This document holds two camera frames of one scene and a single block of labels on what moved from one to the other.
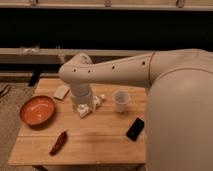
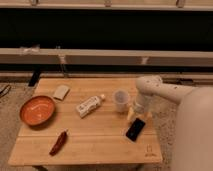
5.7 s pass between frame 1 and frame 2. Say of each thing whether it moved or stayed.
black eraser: stayed
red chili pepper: stayed
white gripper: moved
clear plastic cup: stayed
